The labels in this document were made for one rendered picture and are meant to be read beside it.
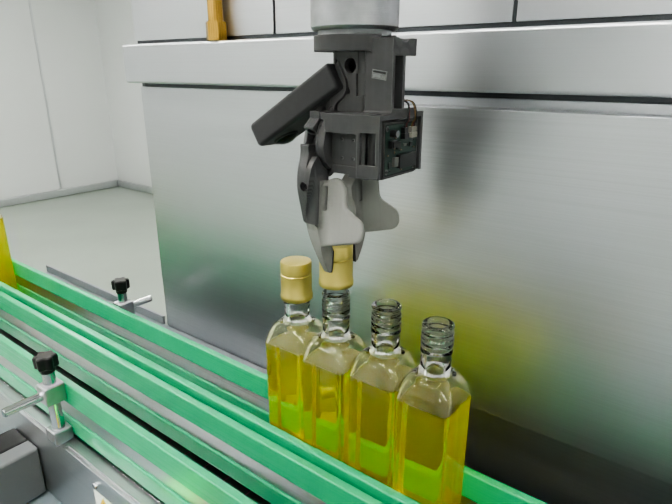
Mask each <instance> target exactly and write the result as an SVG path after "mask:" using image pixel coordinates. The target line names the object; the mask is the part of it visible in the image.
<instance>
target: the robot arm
mask: <svg viewBox="0 0 672 504"><path fill-rule="evenodd" d="M399 11H400V0H310V16H311V29H312V30H313V31H315V32H318V35H315V36H314V52H323V53H333V63H327V64H325V65H324V66H323V67H322V68H320V69H319V70H318V71H317V72H315V73H314V74H313V75H312V76H310V77H309V78H308V79H307V80H305V81H304V82H303V83H302V84H301V85H299V86H298V87H297V88H296V89H294V90H293V91H292V92H291V93H289V94H288V95H287V96H286V97H284V98H283V99H282V100H281V101H279V102H278V103H277V104H276V105H274V106H273V107H272V108H271V109H270V110H268V111H267V112H266V113H265V114H263V115H262V116H261V117H260V118H258V119H257V120H256V121H255V122H253V123H252V125H251V129H252V132H253V134H254V136H255V138H256V141H257V143H258V145H260V146H267V145H274V144H276V145H284V144H288V143H290V142H292V141H293V140H294V139H295V138H296V137H298V136H299V135H300V134H302V133H303V132H305V134H304V141H303V144H300V160H299V165H298V171H297V191H298V197H299V202H300V207H301V212H302V217H303V221H304V222H305V223H306V225H307V230H308V234H309V237H310V240H311V243H312V245H313V248H314V250H315V253H316V255H317V257H318V260H319V262H320V264H321V266H322V268H323V270H324V271H325V272H328V273H332V270H333V257H334V251H333V247H332V246H340V245H352V244H353V261H354V262H356V261H357V260H358V258H359V255H360V252H361V249H362V246H363V242H364V237H365V232H373V231H382V230H391V229H394V228H396V227H397V226H398V224H399V213H398V211H397V209H396V208H394V207H393V206H391V205H390V204H389V203H387V202H386V201H384V200H383V199H382V198H381V196H380V191H379V180H384V179H388V178H392V177H395V176H399V175H402V174H406V173H409V172H413V171H414V170H416V169H421V152H422V132H423V112H424V111H417V108H416V104H415V103H414V102H413V101H412V100H408V99H404V96H405V70H406V56H416V52H417V39H414V38H408V39H402V38H399V37H397V36H396V35H392V32H394V31H396V30H397V29H398V28H399ZM408 101H410V102H411V103H412V104H413V107H410V104H409V102H408ZM404 102H406V103H407V105H408V108H404ZM417 129H418V130H417ZM416 150H417V151H416ZM333 173H340V174H344V176H343V178H342V180H341V179H340V178H332V179H330V180H329V177H328V176H331V175H332V174H333Z"/></svg>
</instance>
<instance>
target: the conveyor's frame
mask: <svg viewBox="0 0 672 504"><path fill-rule="evenodd" d="M23 399H24V398H23V397H21V396H20V395H19V394H18V393H16V392H15V391H14V390H12V389H11V388H10V387H9V386H7V385H6V384H5V383H3V382H2V381H1V380H0V434H2V433H4V432H6V431H8V430H10V429H12V428H15V429H16V430H17V431H19V432H20V433H21V434H22V435H23V436H24V437H26V438H27V439H28V441H30V442H31V443H33V444H34V445H35V446H36V447H37V448H38V450H39V455H40V459H41V464H42V469H43V473H44V478H45V482H46V487H47V490H49V491H50V492H51V493H52V494H53V495H54V496H55V497H56V498H57V499H58V500H59V501H60V502H61V503H62V504H159V503H158V502H157V501H156V500H154V499H153V498H152V497H150V496H149V495H148V494H147V493H145V492H144V491H143V490H141V489H140V488H139V487H138V486H136V485H135V484H134V483H132V482H131V481H130V480H128V479H127V478H126V477H125V476H123V475H122V474H121V473H119V472H118V471H117V470H116V469H114V468H113V467H112V466H110V465H109V464H108V463H107V462H105V461H104V460H103V459H101V458H100V457H99V456H98V455H96V454H95V453H94V452H92V451H91V450H90V449H89V448H87V447H86V446H85V445H83V444H82V443H81V442H79V441H78V440H77V439H76V438H73V439H71V440H69V442H71V443H72V444H71V445H69V446H68V448H67V449H65V448H64V447H62V446H61V445H60V446H58V447H56V446H55V445H54V444H53V443H51V442H50V441H49V440H48V438H47V434H46V427H48V426H50V425H51V421H50V418H49V417H47V416H46V415H45V414H43V413H42V412H41V411H40V410H38V409H37V408H36V407H34V406H33V405H32V406H30V407H28V408H26V409H24V410H22V411H19V412H17V413H15V414H13V415H11V416H8V417H6V418H5V417H3V416H2V414H1V410H2V409H3V408H5V407H7V406H9V405H12V404H14V403H16V402H18V401H21V400H23Z"/></svg>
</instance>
